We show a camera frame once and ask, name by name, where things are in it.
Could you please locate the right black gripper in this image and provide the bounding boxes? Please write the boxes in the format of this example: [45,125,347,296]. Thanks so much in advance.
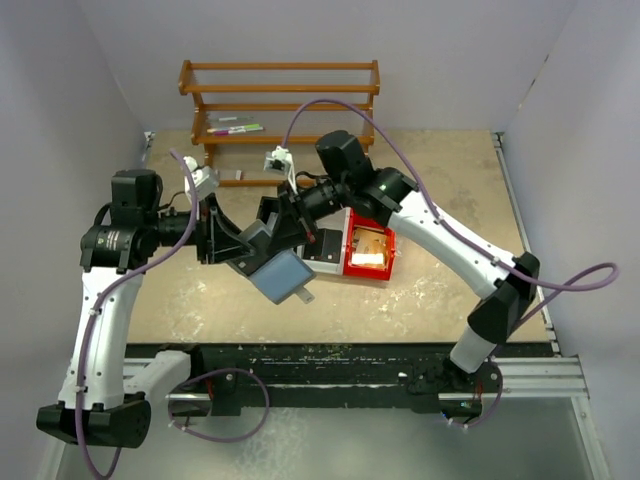
[266,175,352,253]

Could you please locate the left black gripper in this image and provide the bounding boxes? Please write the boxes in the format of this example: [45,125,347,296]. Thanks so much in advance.
[145,192,256,264]

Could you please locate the grey card holder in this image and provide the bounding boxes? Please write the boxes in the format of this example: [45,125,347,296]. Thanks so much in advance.
[227,220,316,305]

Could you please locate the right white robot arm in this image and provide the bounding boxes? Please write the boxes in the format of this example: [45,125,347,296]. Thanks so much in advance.
[264,130,540,391]

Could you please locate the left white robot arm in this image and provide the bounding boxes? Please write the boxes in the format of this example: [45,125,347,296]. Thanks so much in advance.
[36,165,248,449]

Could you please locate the black plastic bin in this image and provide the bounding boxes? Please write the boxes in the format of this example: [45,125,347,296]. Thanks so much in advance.
[256,196,280,229]

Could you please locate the black object in white bin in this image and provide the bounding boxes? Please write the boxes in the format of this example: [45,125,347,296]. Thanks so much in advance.
[302,228,343,264]

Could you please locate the white plastic bin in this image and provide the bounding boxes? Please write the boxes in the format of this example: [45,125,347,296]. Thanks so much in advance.
[295,208,351,276]

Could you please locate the red plastic bin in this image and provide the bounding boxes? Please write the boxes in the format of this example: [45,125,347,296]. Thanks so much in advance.
[342,210,396,281]

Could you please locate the wooden pieces in red bin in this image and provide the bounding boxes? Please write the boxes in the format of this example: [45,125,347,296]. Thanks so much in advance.
[351,227,390,269]

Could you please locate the light green marker pen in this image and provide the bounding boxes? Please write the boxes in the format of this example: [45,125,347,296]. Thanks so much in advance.
[232,124,264,133]

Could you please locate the pink marker pen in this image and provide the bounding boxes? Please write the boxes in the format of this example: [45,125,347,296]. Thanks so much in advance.
[207,127,247,136]

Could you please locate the wooden slatted rack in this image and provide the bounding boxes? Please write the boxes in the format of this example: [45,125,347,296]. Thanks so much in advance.
[177,60,381,167]

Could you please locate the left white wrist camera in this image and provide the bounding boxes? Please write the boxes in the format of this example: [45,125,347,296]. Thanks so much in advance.
[184,156,220,203]

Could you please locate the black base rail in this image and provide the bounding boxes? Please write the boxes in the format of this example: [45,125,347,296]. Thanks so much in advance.
[124,342,505,416]

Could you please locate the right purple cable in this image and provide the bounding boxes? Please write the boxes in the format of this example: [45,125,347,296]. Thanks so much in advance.
[283,98,620,432]

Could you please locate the aluminium frame rail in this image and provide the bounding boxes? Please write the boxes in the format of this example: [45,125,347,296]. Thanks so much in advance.
[124,355,591,401]

